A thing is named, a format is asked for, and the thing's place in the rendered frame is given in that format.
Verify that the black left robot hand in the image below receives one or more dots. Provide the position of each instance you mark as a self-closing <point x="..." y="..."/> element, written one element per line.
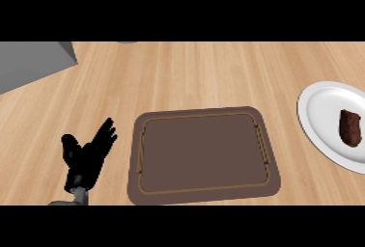
<point x="86" y="154"/>

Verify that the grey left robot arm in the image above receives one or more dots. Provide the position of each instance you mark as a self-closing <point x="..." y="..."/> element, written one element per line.
<point x="79" y="197"/>

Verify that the brown tray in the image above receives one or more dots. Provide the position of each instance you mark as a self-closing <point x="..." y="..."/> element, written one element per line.
<point x="203" y="154"/>

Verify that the white plate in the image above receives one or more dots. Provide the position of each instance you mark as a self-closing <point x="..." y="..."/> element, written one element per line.
<point x="329" y="128"/>

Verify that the brown sweet potato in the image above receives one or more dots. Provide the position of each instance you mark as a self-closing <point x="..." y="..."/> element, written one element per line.
<point x="351" y="127"/>

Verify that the grey appliance block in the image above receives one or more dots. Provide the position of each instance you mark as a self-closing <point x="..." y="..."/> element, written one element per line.
<point x="29" y="62"/>

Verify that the small grey object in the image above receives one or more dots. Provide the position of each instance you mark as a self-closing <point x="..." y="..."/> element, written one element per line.
<point x="126" y="42"/>

